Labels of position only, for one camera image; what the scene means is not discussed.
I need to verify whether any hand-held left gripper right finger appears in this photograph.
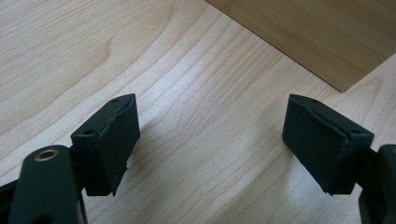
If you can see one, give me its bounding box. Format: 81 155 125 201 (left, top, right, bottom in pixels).
281 93 375 196

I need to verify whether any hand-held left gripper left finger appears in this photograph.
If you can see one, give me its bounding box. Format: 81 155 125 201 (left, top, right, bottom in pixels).
70 92 141 198

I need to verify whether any brown bamboo board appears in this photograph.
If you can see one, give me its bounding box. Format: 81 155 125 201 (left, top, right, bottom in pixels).
205 0 396 93

